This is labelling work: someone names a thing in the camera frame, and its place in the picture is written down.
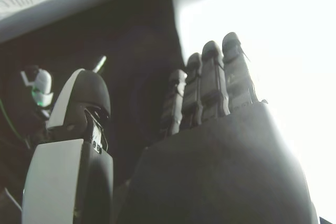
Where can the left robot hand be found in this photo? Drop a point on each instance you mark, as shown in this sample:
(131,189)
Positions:
(210,176)

